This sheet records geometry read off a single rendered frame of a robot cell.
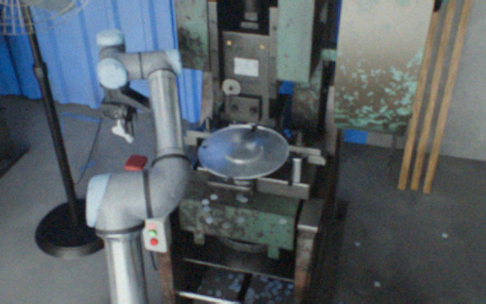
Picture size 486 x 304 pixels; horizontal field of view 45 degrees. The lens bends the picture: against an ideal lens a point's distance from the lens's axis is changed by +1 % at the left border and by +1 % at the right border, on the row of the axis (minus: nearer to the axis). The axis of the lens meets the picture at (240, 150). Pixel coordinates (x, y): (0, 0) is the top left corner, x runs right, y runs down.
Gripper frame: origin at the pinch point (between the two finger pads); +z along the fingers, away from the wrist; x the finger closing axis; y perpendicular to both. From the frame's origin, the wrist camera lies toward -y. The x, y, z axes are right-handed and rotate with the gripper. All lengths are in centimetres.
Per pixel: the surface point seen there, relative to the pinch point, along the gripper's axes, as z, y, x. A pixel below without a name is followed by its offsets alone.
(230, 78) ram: -17.7, -28.2, -14.2
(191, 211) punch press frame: 25.5, -18.0, 1.2
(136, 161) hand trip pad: 8.5, -0.4, 0.7
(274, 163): 5.6, -44.3, -5.8
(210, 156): 6.4, -23.5, -5.2
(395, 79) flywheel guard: -40, -75, 17
